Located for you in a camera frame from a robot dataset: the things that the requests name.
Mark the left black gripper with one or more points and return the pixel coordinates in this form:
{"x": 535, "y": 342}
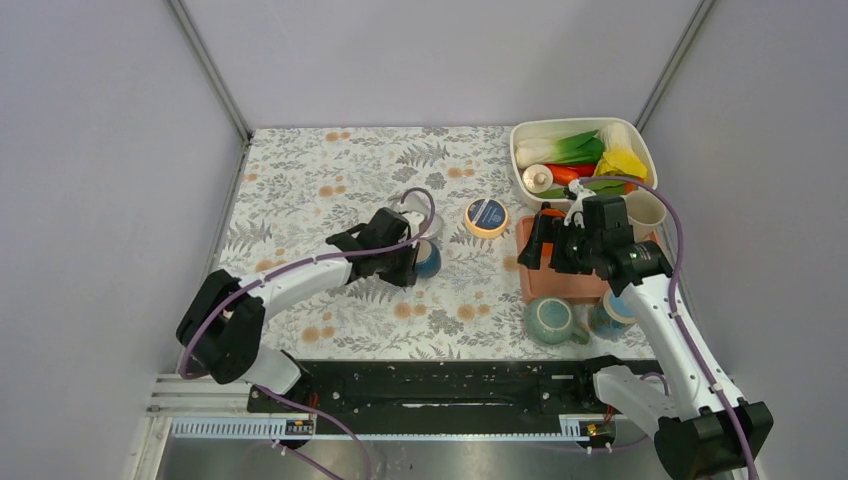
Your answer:
{"x": 406, "y": 276}

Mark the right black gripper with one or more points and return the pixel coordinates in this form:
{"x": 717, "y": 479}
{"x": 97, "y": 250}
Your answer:
{"x": 542, "y": 232}

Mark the dark blue mug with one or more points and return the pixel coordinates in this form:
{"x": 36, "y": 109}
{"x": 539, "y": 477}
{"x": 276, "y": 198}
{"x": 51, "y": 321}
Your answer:
{"x": 428, "y": 261}

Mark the tall cream mug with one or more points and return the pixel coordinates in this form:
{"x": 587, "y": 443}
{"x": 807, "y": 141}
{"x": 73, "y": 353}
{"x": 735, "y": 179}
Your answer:
{"x": 645, "y": 213}

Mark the orange mug black handle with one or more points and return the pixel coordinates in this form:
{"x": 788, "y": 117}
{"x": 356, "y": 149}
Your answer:
{"x": 550, "y": 221}

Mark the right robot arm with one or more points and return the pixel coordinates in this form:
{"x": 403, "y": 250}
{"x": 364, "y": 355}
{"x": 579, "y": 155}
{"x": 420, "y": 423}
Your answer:
{"x": 705, "y": 425}

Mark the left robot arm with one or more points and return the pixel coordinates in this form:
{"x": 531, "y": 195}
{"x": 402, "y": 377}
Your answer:
{"x": 221, "y": 332}

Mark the teal green glazed mug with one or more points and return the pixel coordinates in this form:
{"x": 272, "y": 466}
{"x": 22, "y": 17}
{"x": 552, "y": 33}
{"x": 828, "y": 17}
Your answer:
{"x": 552, "y": 321}

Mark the blue butterfly mug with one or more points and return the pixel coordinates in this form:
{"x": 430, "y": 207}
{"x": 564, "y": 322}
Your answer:
{"x": 610, "y": 318}

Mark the pink plastic tray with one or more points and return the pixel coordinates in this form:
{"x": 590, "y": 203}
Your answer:
{"x": 545, "y": 282}

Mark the toy white mushroom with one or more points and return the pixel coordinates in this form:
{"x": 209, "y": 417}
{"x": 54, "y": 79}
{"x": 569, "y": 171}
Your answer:
{"x": 537, "y": 178}

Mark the toy carrot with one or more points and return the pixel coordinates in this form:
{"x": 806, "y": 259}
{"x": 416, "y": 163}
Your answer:
{"x": 562, "y": 175}

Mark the toy red chili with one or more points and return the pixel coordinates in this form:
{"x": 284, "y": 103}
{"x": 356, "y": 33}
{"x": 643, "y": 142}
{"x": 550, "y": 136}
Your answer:
{"x": 583, "y": 170}

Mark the toy green pea pod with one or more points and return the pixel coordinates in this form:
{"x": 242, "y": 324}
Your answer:
{"x": 605, "y": 187}

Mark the toy bok choy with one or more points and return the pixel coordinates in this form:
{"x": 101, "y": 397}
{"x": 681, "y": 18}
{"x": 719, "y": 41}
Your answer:
{"x": 583, "y": 148}

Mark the floral tablecloth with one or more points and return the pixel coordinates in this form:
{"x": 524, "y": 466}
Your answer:
{"x": 302, "y": 185}

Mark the white rectangular bin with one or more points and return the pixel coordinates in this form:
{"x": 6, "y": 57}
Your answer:
{"x": 554, "y": 129}

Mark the toy napa cabbage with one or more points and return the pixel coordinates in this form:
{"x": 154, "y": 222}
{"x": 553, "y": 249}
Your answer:
{"x": 616, "y": 140}

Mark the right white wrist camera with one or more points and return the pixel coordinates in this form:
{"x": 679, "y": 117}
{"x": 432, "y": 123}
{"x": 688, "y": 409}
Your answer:
{"x": 577, "y": 193}

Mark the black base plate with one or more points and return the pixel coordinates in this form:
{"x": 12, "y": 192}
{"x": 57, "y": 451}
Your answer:
{"x": 422, "y": 398}

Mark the white slotted cable duct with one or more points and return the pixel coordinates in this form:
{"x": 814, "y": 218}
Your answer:
{"x": 267, "y": 428}

